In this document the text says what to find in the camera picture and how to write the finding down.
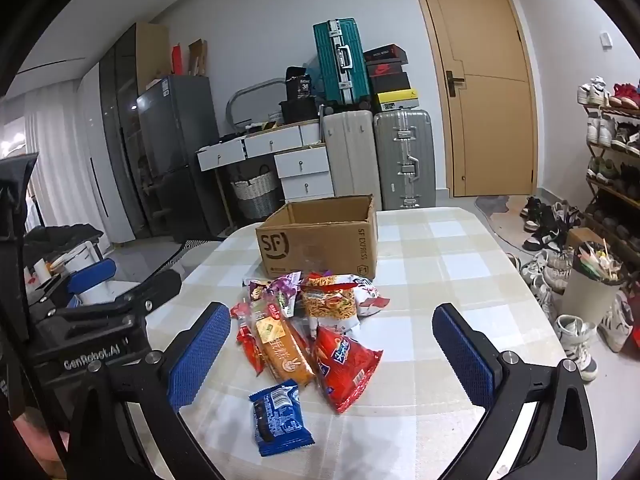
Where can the purple snack bag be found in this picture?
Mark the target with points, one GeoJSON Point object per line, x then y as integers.
{"type": "Point", "coordinates": [282, 287]}

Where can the red sausage packet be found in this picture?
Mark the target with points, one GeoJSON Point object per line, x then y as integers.
{"type": "Point", "coordinates": [248, 342]}

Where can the black labelled bag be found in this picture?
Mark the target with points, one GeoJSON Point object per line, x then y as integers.
{"type": "Point", "coordinates": [301, 82]}

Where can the red chip bag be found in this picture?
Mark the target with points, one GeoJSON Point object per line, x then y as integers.
{"type": "Point", "coordinates": [345, 365]}

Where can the silver suitcase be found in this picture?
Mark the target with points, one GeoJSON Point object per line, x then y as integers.
{"type": "Point", "coordinates": [390, 160]}

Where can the dark cloth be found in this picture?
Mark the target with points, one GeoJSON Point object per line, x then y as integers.
{"type": "Point", "coordinates": [60, 236]}

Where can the teal suitcase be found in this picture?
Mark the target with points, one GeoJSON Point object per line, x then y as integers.
{"type": "Point", "coordinates": [327, 80]}

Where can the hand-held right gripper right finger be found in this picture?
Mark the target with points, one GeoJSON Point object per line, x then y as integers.
{"type": "Point", "coordinates": [465, 355]}

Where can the small brown carton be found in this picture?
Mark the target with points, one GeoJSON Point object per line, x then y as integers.
{"type": "Point", "coordinates": [582, 239]}

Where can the black yellow shoe box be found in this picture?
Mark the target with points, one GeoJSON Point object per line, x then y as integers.
{"type": "Point", "coordinates": [395, 101]}

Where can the white desk with drawers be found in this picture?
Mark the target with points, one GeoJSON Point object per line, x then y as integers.
{"type": "Point", "coordinates": [300, 162]}

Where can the orange bread packet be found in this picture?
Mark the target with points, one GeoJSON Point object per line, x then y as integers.
{"type": "Point", "coordinates": [282, 352]}

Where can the brown snack packet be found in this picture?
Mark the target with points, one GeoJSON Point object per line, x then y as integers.
{"type": "Point", "coordinates": [256, 290]}

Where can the grey bin with sticks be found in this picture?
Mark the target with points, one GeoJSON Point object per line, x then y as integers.
{"type": "Point", "coordinates": [585, 295]}

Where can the red paper bag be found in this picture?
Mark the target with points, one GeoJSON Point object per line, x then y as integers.
{"type": "Point", "coordinates": [177, 60]}

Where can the wooden door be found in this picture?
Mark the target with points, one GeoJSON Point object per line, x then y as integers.
{"type": "Point", "coordinates": [490, 110]}

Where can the blue cookie packet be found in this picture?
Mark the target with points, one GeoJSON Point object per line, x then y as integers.
{"type": "Point", "coordinates": [280, 417]}

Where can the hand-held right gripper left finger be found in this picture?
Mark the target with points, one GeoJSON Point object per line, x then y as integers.
{"type": "Point", "coordinates": [197, 355]}

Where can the grey door mat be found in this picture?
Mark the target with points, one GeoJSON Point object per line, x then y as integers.
{"type": "Point", "coordinates": [492, 205]}

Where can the shoe rack with shoes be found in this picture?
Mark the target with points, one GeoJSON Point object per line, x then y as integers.
{"type": "Point", "coordinates": [600, 130]}

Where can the curved silver metal frame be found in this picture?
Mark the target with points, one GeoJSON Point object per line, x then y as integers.
{"type": "Point", "coordinates": [250, 89]}

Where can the brown cardboard piece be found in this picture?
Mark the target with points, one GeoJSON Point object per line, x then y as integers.
{"type": "Point", "coordinates": [198, 57]}

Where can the scattered shoe pile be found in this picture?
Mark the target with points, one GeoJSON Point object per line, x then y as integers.
{"type": "Point", "coordinates": [575, 340]}

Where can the black shoe box red print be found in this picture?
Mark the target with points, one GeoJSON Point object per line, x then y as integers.
{"type": "Point", "coordinates": [384, 52]}

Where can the wooden shoe rack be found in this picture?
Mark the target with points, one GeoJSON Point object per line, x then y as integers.
{"type": "Point", "coordinates": [615, 187]}

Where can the brown cardboard box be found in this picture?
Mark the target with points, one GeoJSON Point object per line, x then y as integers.
{"type": "Point", "coordinates": [310, 245]}

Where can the white sheer curtain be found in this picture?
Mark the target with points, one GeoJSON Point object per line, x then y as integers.
{"type": "Point", "coordinates": [50, 160]}

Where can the woven laundry basket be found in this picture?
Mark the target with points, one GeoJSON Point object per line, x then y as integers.
{"type": "Point", "coordinates": [252, 195]}

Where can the white electric kettle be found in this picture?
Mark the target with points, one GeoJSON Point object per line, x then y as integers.
{"type": "Point", "coordinates": [82, 257]}

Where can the person's left hand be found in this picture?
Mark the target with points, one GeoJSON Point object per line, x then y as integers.
{"type": "Point", "coordinates": [35, 435]}

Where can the plain black shoe box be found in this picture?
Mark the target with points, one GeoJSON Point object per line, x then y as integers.
{"type": "Point", "coordinates": [389, 83]}

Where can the yellow noodle snack packet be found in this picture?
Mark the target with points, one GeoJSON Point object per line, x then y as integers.
{"type": "Point", "coordinates": [327, 305]}

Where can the red logo shoe box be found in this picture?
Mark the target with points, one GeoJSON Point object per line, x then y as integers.
{"type": "Point", "coordinates": [386, 68]}

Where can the beige suitcase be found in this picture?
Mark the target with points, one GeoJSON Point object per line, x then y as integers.
{"type": "Point", "coordinates": [350, 160]}

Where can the dark glass wooden cabinet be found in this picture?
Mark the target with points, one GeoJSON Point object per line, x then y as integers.
{"type": "Point", "coordinates": [120, 125]}

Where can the white red snack bag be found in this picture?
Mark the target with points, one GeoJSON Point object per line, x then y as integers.
{"type": "Point", "coordinates": [372, 297]}

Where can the black storage box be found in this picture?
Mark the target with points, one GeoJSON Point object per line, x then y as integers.
{"type": "Point", "coordinates": [299, 110]}

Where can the dark grey fridge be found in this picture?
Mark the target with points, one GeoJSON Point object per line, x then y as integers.
{"type": "Point", "coordinates": [175, 150]}

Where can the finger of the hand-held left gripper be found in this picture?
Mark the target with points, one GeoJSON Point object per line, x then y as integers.
{"type": "Point", "coordinates": [150, 292]}
{"type": "Point", "coordinates": [92, 275]}

